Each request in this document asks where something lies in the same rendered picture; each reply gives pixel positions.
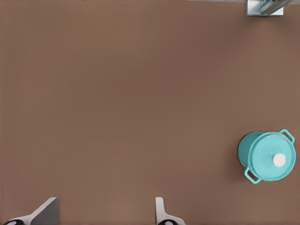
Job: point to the turquoise lid with white knob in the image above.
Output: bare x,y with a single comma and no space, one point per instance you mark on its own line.
269,159

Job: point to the silver frame post foot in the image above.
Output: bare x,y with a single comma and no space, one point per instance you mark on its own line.
263,8

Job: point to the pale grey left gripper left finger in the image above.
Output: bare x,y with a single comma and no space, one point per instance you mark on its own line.
44,212

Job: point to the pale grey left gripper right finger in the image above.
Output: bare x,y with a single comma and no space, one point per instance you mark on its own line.
161,211

